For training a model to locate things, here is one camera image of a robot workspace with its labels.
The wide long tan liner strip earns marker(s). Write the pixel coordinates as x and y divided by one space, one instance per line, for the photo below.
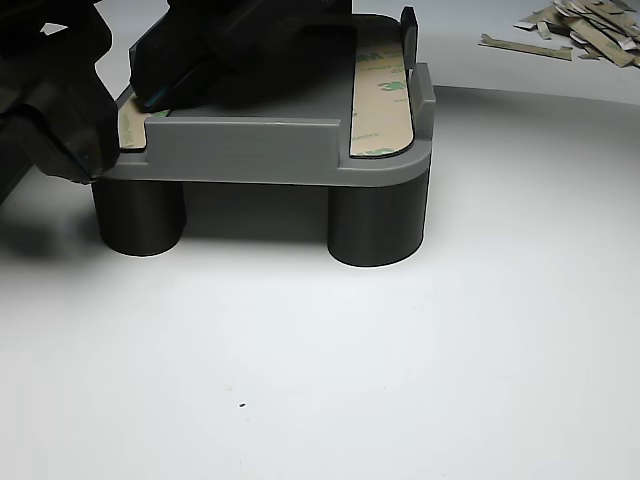
607 47

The tan adhesive tape liner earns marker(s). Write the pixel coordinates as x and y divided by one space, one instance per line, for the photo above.
380 115

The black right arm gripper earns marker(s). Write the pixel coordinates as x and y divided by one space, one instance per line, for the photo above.
30 65

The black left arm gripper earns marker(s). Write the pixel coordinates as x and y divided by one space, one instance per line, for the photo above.
290 15

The gray fixture platform with legs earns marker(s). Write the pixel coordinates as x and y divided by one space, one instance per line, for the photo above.
240 150

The small tan liner scrap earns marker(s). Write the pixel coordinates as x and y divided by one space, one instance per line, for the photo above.
544 31
590 54

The dark gray upright fixture tab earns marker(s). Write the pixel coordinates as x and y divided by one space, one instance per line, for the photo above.
410 35

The tan liner scrap strip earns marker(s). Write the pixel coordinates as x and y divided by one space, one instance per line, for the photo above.
595 6
567 22

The tan liner scrap white end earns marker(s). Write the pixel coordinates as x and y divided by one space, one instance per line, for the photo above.
629 45
532 19

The long thin tan liner strip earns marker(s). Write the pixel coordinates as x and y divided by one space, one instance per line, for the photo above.
525 48

